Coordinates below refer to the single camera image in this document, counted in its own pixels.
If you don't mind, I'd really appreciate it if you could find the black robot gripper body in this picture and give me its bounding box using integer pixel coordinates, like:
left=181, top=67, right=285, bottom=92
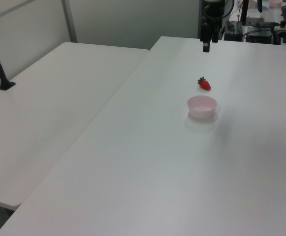
left=202, top=0, right=229, bottom=27

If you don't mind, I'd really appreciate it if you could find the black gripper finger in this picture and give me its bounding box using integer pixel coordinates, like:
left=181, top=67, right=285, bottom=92
left=200, top=23, right=211, bottom=53
left=212, top=21, right=222, bottom=43

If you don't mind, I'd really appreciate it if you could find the red toy strawberry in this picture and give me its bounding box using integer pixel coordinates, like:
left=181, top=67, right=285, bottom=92
left=197, top=76, right=212, bottom=91

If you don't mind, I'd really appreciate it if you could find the pink plastic bowl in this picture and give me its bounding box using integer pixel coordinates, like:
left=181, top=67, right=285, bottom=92
left=187, top=95, right=219, bottom=120

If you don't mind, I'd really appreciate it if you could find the black upright monitor pole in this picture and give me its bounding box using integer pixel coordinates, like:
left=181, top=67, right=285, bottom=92
left=240, top=0, right=250, bottom=26

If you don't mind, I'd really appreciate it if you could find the black electronics box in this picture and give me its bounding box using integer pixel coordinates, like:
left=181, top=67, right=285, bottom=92
left=245, top=22, right=281, bottom=45

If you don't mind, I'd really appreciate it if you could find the grey partition frame post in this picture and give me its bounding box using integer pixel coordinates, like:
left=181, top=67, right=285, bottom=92
left=61, top=0, right=78, bottom=43

